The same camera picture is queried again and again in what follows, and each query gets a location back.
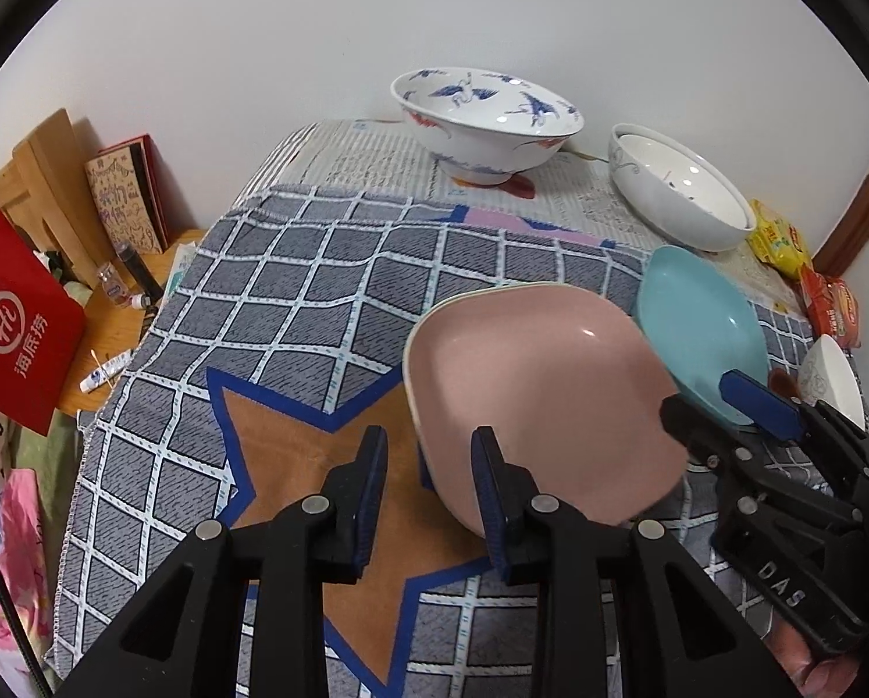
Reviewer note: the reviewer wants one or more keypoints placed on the person's right hand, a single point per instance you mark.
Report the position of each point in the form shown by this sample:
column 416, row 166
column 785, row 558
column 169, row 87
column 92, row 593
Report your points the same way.
column 823, row 672

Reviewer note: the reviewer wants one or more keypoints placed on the newspaper print tablecloth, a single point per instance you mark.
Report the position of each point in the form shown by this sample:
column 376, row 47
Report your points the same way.
column 362, row 160

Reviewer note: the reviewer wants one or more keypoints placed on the large white bowl grey floral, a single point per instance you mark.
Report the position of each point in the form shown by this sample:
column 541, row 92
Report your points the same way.
column 667, row 189

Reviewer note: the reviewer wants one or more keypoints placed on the small glass bottle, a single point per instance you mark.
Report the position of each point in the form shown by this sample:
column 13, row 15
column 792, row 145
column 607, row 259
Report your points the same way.
column 114, row 287

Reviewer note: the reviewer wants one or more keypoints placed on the wooden chair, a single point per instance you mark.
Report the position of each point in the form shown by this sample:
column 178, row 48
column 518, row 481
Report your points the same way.
column 42, row 160

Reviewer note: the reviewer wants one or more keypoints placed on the black pen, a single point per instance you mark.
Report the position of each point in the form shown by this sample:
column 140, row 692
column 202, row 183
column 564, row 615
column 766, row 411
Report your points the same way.
column 140, row 273

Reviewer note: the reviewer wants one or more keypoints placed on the white bowl with blue cranes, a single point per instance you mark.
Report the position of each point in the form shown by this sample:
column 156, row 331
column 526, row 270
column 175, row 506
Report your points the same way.
column 478, row 138

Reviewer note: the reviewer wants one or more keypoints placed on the small brown bowl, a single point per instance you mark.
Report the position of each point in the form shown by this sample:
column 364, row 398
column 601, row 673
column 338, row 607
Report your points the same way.
column 780, row 382

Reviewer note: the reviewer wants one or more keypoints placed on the small white bowl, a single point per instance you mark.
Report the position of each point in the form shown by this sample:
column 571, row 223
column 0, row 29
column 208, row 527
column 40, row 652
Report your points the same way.
column 831, row 378

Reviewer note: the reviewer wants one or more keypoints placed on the yellow chips bag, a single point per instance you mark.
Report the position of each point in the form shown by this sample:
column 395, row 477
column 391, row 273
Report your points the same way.
column 780, row 236

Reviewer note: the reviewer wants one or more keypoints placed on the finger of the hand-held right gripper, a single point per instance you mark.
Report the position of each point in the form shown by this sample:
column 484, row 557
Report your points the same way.
column 758, row 401
column 696, row 432

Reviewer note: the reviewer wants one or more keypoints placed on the red paper bag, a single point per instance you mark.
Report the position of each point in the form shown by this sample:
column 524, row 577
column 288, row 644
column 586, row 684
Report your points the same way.
column 20, row 320

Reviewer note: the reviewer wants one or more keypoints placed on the teal plate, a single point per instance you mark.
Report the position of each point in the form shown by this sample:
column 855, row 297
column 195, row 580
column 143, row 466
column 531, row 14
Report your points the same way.
column 696, row 320

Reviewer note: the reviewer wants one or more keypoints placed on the kraft cover book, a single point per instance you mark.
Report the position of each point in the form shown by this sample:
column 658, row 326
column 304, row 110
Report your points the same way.
column 122, row 196

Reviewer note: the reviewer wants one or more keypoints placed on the brown wooden door frame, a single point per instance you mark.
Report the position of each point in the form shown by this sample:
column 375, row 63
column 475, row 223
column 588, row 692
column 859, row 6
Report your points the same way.
column 863, row 225

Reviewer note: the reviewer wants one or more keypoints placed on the white packet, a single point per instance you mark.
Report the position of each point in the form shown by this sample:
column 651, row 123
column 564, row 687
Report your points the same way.
column 184, row 269

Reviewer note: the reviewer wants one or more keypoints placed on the white tube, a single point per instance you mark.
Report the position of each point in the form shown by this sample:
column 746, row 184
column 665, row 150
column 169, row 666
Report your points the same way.
column 107, row 372

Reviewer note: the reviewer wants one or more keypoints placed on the pink plate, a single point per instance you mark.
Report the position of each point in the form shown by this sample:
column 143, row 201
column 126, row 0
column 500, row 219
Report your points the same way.
column 536, row 392

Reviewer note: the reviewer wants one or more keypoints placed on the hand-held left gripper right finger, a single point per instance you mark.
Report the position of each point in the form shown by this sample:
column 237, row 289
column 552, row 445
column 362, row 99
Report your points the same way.
column 489, row 494

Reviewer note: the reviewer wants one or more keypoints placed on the pink floral cloth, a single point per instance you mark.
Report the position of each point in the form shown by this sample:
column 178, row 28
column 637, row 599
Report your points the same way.
column 13, row 560

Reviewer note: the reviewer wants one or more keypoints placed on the grey checked cloth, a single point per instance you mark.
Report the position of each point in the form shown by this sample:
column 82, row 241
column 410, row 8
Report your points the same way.
column 296, row 269

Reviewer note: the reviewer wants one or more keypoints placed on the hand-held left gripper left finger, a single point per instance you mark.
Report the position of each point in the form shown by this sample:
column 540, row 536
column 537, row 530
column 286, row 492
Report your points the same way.
column 373, row 494

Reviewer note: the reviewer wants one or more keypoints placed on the red chips bag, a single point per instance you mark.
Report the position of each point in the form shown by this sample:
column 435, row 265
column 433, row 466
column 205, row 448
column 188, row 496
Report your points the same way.
column 838, row 309

